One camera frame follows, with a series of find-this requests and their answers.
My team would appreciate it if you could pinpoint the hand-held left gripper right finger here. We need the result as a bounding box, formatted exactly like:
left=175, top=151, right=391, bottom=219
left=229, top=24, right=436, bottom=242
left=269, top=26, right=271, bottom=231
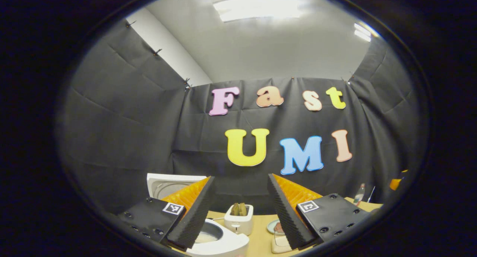
left=267, top=173, right=373, bottom=250

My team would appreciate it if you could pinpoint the large ceiling light panel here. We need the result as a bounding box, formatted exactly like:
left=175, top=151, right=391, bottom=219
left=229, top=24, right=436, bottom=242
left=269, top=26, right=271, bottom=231
left=213, top=0, right=302, bottom=23

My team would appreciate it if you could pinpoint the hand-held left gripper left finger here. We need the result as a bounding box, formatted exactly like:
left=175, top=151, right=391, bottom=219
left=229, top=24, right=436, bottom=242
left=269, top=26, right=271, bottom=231
left=114, top=175, right=216, bottom=250

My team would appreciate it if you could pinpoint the clear container of rice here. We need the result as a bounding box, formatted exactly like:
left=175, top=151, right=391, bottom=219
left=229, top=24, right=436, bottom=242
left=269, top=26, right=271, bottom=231
left=271, top=231, right=293, bottom=254

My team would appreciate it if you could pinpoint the plastic bottle with red label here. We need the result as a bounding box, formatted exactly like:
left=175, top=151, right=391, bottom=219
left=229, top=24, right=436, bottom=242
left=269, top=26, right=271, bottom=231
left=353, top=183, right=366, bottom=207

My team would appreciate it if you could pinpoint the white rice cooker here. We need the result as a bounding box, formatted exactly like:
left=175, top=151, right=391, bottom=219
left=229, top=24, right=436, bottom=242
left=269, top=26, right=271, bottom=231
left=146, top=173, right=249, bottom=257

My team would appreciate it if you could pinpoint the black backdrop cloth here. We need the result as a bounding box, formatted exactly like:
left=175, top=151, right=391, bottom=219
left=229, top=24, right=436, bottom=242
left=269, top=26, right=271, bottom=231
left=60, top=20, right=421, bottom=215

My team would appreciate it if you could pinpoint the white toaster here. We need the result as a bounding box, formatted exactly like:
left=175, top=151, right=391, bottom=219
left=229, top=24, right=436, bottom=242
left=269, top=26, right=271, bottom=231
left=224, top=204, right=254, bottom=236

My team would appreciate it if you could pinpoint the small ceiling light panel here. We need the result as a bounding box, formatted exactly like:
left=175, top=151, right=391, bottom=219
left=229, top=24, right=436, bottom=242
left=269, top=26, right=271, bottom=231
left=353, top=22, right=373, bottom=42

